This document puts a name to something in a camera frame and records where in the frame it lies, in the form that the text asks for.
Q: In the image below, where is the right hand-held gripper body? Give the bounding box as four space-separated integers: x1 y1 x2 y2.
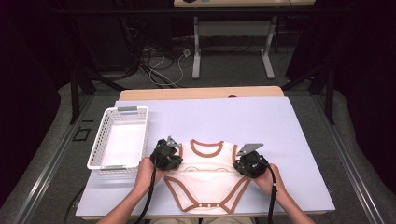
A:
235 143 269 179

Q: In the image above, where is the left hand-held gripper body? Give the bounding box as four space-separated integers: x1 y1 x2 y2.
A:
149 135 181 171

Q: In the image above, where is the cream baby bodysuit brown trim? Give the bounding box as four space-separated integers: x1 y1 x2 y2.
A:
163 139 252 215

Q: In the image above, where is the white plastic basket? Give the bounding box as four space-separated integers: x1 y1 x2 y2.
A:
86 105 149 175

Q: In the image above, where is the person's right hand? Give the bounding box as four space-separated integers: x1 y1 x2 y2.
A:
251 163 286 201

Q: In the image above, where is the person's left hand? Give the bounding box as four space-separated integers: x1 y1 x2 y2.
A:
134 157 168 197

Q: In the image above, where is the white table mat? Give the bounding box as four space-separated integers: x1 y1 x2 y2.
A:
75 96 336 217

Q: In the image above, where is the light wooden table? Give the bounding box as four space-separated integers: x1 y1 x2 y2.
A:
81 85 329 220

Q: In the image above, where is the black metal stand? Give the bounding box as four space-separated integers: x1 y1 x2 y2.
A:
281 63 336 125
69 62 127 125

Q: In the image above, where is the white-legged background desk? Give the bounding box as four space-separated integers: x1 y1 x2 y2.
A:
173 0 317 80

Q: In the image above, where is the dark curtain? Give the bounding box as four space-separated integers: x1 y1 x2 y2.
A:
311 0 396 194
0 0 74 206

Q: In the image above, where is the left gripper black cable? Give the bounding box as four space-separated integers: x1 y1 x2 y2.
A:
134 155 159 224

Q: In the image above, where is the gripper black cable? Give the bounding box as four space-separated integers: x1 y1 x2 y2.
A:
134 155 159 224
256 157 278 224

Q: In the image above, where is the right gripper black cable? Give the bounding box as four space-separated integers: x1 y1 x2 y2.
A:
256 157 278 224

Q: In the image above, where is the tangle of floor cables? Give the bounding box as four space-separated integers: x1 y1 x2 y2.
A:
118 15 194 89

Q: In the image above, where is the metal floor rail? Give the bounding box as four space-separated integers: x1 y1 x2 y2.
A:
312 94 385 224
13 94 94 224

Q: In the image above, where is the black floor socket frame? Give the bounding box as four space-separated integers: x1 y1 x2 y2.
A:
72 126 92 143

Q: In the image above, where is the black floor cable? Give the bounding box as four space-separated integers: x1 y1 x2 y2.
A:
63 186 87 224

